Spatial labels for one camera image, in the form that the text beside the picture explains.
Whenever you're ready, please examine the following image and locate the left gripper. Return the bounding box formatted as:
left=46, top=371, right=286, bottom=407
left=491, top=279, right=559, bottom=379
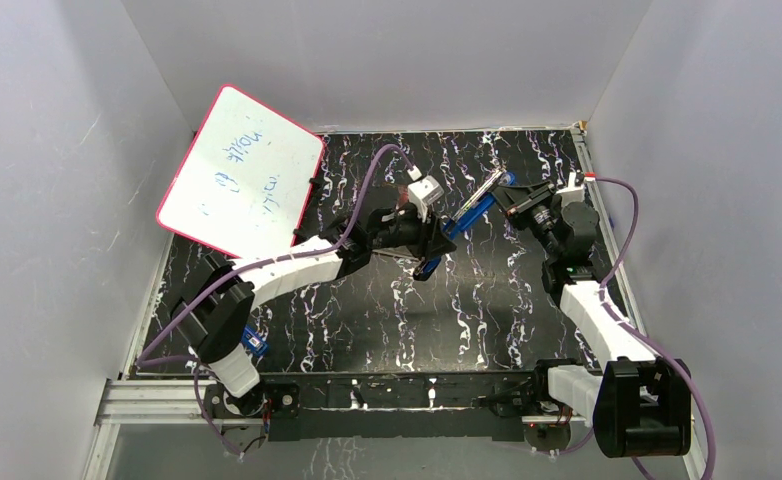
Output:
left=369, top=203, right=456, bottom=263

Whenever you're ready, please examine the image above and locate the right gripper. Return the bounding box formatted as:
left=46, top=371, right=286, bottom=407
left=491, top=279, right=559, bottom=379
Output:
left=487, top=180, right=563, bottom=259

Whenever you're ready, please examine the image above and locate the blue stapler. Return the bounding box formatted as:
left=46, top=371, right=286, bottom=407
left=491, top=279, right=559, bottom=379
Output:
left=413, top=169, right=515, bottom=281

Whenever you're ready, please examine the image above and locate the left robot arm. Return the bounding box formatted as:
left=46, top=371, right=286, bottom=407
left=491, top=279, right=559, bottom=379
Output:
left=174, top=205, right=456, bottom=416

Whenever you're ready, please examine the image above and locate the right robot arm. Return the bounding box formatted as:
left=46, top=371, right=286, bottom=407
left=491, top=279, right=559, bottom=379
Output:
left=492, top=182, right=692, bottom=458

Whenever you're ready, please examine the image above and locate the pink framed whiteboard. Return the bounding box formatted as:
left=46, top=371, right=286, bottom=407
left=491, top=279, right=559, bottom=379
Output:
left=156, top=85, right=324, bottom=260

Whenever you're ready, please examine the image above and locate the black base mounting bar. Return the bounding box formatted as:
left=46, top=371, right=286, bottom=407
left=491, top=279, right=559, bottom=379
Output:
left=202, top=370, right=574, bottom=445

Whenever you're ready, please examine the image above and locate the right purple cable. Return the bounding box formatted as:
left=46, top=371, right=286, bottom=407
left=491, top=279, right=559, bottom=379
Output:
left=559, top=176, right=717, bottom=480

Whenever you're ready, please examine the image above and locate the aluminium frame rail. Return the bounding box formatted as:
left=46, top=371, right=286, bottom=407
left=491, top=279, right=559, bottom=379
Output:
left=82, top=378, right=266, bottom=480

